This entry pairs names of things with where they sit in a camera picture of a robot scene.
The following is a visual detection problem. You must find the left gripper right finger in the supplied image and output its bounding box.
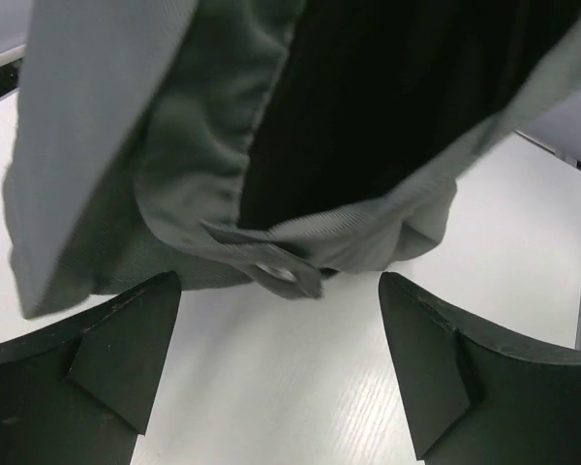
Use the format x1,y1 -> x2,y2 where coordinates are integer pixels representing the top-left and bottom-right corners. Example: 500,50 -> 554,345
379,272 -> 581,465

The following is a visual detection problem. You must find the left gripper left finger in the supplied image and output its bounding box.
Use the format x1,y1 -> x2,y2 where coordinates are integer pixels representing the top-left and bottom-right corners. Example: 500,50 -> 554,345
0,272 -> 181,465

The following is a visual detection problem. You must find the grey pleated skirt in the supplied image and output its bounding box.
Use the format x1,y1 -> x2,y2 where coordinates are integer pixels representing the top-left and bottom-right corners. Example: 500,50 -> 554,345
3,1 -> 581,319

